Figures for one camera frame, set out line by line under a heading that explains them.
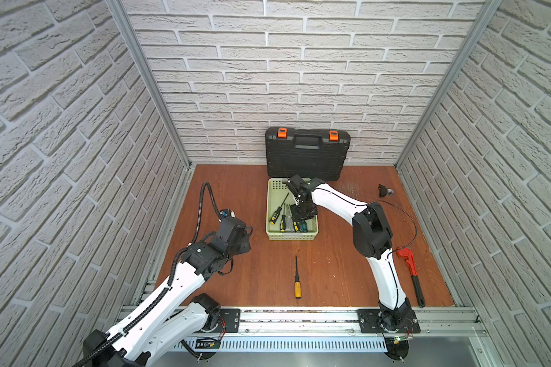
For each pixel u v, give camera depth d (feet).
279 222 3.21
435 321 2.48
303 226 3.00
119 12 2.29
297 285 2.64
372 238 1.86
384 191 3.54
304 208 2.70
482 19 2.33
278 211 3.28
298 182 2.61
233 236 1.87
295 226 3.09
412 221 3.23
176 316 1.86
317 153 3.13
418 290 2.62
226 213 2.23
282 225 3.10
